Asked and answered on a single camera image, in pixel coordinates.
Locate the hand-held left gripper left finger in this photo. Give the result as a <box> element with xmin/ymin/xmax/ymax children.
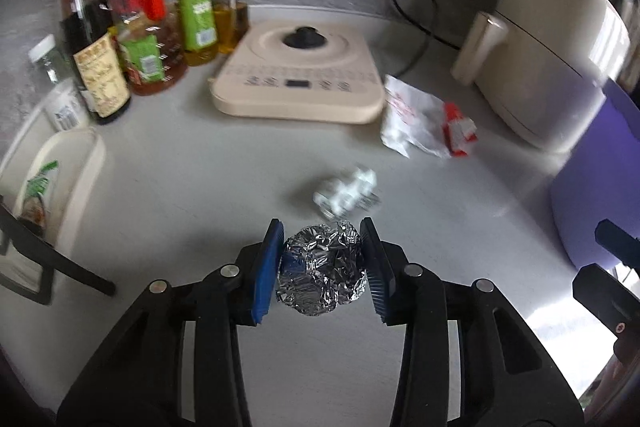
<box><xmin>56</xmin><ymin>218</ymin><xmax>286</xmax><ymax>427</ymax></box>

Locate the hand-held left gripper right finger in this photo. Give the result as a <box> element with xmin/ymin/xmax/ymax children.
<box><xmin>359</xmin><ymin>217</ymin><xmax>586</xmax><ymax>427</ymax></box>

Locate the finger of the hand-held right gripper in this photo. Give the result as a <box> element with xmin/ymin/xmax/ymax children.
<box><xmin>572</xmin><ymin>264</ymin><xmax>638</xmax><ymax>348</ymax></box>
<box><xmin>594</xmin><ymin>219</ymin><xmax>640</xmax><ymax>269</ymax></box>

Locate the aluminium foil ball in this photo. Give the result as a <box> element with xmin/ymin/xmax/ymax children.
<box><xmin>275</xmin><ymin>219</ymin><xmax>369</xmax><ymax>318</ymax></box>

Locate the purple plastic bin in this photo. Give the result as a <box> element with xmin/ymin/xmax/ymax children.
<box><xmin>547</xmin><ymin>77</ymin><xmax>640</xmax><ymax>274</ymax></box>

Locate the small crumpled foil piece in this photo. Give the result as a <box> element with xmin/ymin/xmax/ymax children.
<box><xmin>312</xmin><ymin>166</ymin><xmax>379</xmax><ymax>220</ymax></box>

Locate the white wrapper red print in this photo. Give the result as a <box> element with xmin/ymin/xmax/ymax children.
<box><xmin>380</xmin><ymin>74</ymin><xmax>453</xmax><ymax>158</ymax></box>

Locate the red carton piece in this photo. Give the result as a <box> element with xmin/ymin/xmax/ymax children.
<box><xmin>442</xmin><ymin>102</ymin><xmax>479</xmax><ymax>156</ymax></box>

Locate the cream air fryer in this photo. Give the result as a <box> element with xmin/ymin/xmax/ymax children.
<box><xmin>452</xmin><ymin>0</ymin><xmax>632</xmax><ymax>152</ymax></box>

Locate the black metal rack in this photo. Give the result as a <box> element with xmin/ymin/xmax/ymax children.
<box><xmin>0</xmin><ymin>202</ymin><xmax>117</xmax><ymax>308</ymax></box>

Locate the cream induction cooker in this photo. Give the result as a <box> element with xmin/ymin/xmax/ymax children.
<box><xmin>209</xmin><ymin>19</ymin><xmax>387</xmax><ymax>126</ymax></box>

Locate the cream plastic tray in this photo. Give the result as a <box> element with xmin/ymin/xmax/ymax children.
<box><xmin>0</xmin><ymin>127</ymin><xmax>107</xmax><ymax>305</ymax></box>

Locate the green seasoning packet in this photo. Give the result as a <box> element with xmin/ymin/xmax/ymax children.
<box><xmin>17</xmin><ymin>159</ymin><xmax>61</xmax><ymax>235</ymax></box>

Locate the red cap oil bottle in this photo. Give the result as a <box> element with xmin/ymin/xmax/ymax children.
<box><xmin>106</xmin><ymin>0</ymin><xmax>190</xmax><ymax>96</ymax></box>

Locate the dark sauce bottle gold cap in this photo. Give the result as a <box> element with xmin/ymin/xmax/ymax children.
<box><xmin>56</xmin><ymin>0</ymin><xmax>132</xmax><ymax>126</ymax></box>

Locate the yellow cap green label bottle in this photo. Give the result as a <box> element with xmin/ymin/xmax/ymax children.
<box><xmin>175</xmin><ymin>0</ymin><xmax>221</xmax><ymax>68</ymax></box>

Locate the small glass jar white lid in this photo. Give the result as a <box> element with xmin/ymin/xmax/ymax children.
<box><xmin>27</xmin><ymin>34</ymin><xmax>71</xmax><ymax>82</ymax></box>

